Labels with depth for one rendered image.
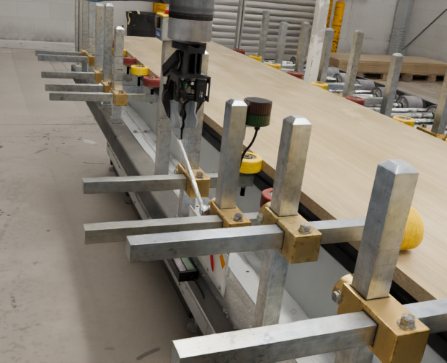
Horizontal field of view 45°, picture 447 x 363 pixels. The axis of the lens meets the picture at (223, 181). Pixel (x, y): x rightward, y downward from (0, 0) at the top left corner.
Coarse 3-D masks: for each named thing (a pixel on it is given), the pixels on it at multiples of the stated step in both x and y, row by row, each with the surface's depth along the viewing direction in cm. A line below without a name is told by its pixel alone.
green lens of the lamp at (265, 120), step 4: (248, 116) 109; (252, 116) 109; (256, 116) 108; (260, 116) 109; (264, 116) 109; (268, 116) 110; (248, 120) 109; (252, 120) 109; (256, 120) 109; (260, 120) 109; (264, 120) 109; (268, 120) 110; (248, 124) 110; (252, 124) 109; (256, 124) 109; (260, 124) 109; (264, 124) 110; (268, 124) 111
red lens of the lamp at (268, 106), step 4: (244, 100) 109; (248, 104) 108; (252, 104) 108; (256, 104) 108; (260, 104) 108; (264, 104) 108; (268, 104) 108; (272, 104) 110; (248, 108) 109; (252, 108) 108; (256, 108) 108; (260, 108) 108; (264, 108) 108; (268, 108) 109; (248, 112) 109; (252, 112) 108; (256, 112) 108; (260, 112) 108; (264, 112) 108; (268, 112) 109
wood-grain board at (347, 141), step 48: (144, 48) 305; (240, 96) 211; (288, 96) 221; (336, 96) 231; (336, 144) 160; (384, 144) 166; (432, 144) 172; (336, 192) 123; (432, 192) 129; (432, 240) 104; (432, 288) 87
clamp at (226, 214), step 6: (210, 204) 119; (216, 210) 115; (222, 210) 114; (228, 210) 114; (234, 210) 115; (240, 210) 115; (222, 216) 112; (228, 216) 112; (228, 222) 109; (234, 222) 109; (240, 222) 110; (246, 222) 110
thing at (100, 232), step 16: (96, 224) 104; (112, 224) 105; (128, 224) 106; (144, 224) 106; (160, 224) 107; (176, 224) 108; (192, 224) 109; (208, 224) 111; (256, 224) 115; (96, 240) 103; (112, 240) 104
